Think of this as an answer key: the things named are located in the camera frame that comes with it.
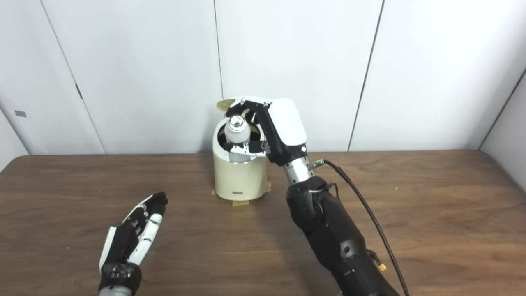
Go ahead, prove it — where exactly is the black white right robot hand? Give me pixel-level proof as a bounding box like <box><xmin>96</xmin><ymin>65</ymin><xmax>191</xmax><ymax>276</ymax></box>
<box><xmin>225</xmin><ymin>96</ymin><xmax>308</xmax><ymax>167</ymax></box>

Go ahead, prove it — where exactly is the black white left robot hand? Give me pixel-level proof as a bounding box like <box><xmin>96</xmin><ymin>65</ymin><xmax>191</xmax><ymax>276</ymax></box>
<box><xmin>99</xmin><ymin>191</ymin><xmax>168</xmax><ymax>290</ymax></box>

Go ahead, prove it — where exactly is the small white plastic bottle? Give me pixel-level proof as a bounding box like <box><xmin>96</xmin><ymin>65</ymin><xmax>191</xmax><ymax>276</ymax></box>
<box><xmin>224</xmin><ymin>116</ymin><xmax>252</xmax><ymax>163</ymax></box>

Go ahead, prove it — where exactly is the cream round bin lid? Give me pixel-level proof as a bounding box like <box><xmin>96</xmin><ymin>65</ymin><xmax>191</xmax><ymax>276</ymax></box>
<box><xmin>217</xmin><ymin>98</ymin><xmax>247</xmax><ymax>113</ymax></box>

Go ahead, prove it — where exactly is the cream-colored bin body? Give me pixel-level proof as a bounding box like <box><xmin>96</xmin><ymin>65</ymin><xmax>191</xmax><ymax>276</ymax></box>
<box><xmin>212</xmin><ymin>119</ymin><xmax>268</xmax><ymax>201</ymax></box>

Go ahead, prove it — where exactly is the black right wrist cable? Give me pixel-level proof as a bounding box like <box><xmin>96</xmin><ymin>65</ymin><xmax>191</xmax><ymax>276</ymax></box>
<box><xmin>308</xmin><ymin>159</ymin><xmax>411</xmax><ymax>296</ymax></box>

